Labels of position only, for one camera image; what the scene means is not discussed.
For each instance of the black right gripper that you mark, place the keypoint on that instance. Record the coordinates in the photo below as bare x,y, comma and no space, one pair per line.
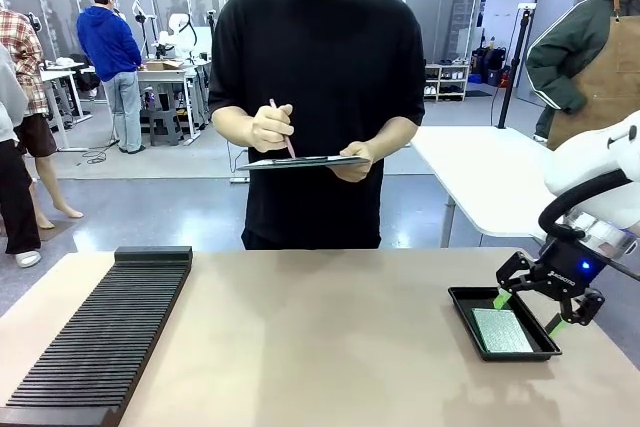
570,269

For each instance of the green PCB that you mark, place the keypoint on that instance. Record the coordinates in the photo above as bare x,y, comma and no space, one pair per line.
502,329

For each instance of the grey clipboard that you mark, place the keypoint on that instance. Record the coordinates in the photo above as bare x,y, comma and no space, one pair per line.
305,163

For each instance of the person's left forearm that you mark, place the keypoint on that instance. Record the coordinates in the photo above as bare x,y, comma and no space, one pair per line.
397,132

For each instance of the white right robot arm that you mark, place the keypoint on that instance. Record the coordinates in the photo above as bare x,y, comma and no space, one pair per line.
600,157

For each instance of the person's right forearm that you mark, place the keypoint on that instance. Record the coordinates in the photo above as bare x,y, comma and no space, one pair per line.
232,124

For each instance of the black slotted PCB rack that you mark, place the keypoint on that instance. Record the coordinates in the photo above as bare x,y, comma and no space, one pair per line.
105,327

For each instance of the person's left hand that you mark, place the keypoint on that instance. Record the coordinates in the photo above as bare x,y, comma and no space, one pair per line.
356,167

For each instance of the person's right hand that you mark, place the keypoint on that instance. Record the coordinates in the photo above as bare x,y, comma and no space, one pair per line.
270,129

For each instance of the black plastic tray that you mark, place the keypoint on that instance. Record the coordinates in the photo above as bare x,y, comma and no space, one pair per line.
537,337

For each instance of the white table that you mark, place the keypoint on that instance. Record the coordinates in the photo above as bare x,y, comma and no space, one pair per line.
480,177

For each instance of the wooden shoe rack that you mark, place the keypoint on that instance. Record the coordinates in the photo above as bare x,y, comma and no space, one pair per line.
445,82

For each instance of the person in brown apron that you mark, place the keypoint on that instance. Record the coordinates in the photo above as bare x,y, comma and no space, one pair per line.
595,57

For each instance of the person in black t-shirt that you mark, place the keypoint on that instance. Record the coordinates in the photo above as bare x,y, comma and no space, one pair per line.
315,57

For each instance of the grey step stool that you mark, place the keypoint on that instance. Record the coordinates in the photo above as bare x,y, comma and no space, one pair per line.
165,127

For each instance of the grey background workbench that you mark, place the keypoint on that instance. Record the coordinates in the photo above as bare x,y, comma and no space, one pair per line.
172,76

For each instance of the open cardboard box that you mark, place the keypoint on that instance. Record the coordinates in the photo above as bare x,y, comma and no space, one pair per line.
162,65

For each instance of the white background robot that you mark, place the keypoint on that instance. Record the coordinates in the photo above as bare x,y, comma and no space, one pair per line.
179,34

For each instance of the person in blue hoodie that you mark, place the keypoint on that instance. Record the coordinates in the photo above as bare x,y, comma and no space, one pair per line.
107,42

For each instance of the white background desk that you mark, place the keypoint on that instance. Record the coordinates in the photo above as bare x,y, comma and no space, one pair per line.
62,78

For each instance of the person in grey sweater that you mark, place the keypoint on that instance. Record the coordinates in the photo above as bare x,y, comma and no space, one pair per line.
15,187

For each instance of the person in plaid shirt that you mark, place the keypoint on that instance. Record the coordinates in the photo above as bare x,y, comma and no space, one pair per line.
27,72

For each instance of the black tripod pole with camera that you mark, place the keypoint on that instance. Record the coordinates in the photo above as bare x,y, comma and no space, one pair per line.
514,62

